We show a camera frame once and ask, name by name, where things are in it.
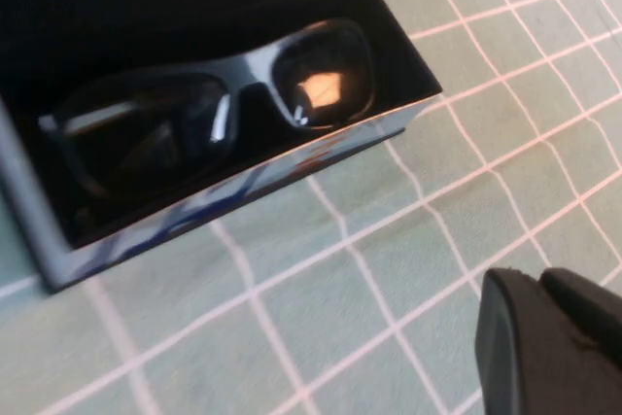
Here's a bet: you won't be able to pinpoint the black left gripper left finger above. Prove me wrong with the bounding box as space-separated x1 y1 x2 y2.
474 266 622 415

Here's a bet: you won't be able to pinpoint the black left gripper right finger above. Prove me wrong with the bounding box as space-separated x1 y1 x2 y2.
539 265 622 370

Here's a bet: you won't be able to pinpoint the black framed glasses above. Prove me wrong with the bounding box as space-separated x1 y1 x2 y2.
37 17 377 208

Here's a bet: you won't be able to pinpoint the green checked tablecloth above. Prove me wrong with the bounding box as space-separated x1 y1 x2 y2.
0 0 622 415

